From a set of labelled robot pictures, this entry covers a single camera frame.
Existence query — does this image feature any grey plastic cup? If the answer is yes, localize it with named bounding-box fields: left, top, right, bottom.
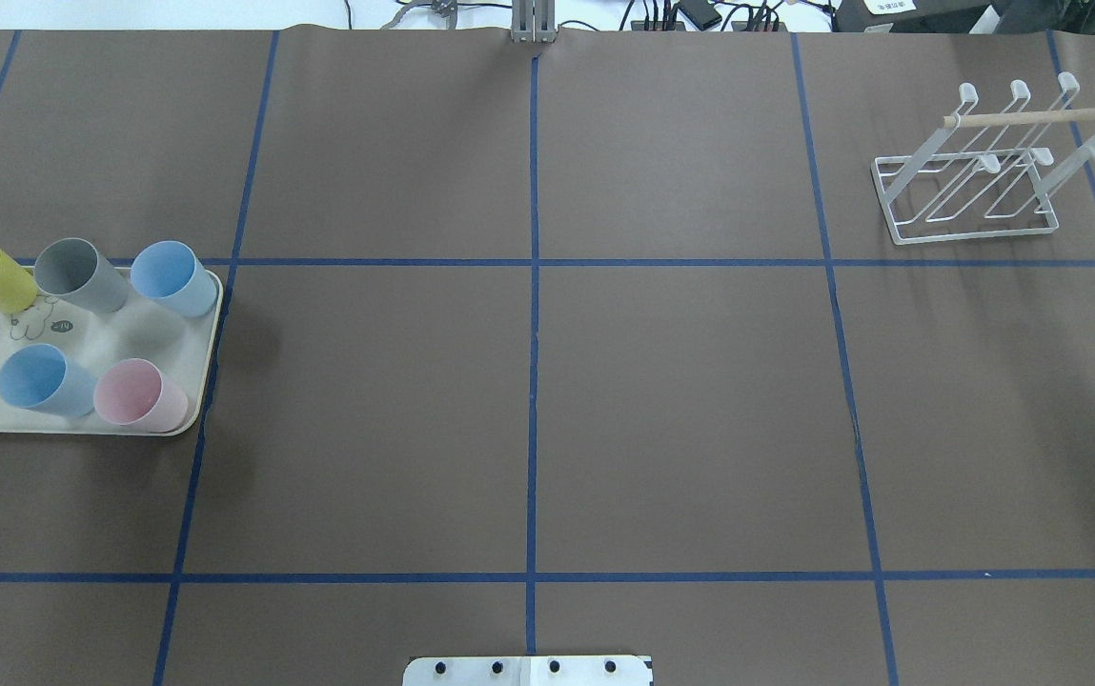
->
left=33, top=237, right=132, bottom=315

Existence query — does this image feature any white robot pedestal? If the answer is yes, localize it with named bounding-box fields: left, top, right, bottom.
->
left=402, top=655, right=655, bottom=685

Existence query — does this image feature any aluminium frame post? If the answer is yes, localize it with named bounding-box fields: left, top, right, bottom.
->
left=511, top=0, right=558, bottom=44

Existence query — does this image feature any cream plastic tray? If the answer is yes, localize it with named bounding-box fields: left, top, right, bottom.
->
left=0, top=293, right=223, bottom=437

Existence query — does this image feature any blue plastic cup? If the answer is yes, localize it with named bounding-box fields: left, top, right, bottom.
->
left=130, top=240, right=217, bottom=318
left=0, top=344, right=97, bottom=418

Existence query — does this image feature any pink plastic cup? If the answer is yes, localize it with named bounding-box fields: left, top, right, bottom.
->
left=93, top=357, right=191, bottom=434

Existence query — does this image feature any white wire cup rack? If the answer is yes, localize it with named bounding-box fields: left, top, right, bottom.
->
left=871, top=72, right=1095, bottom=245

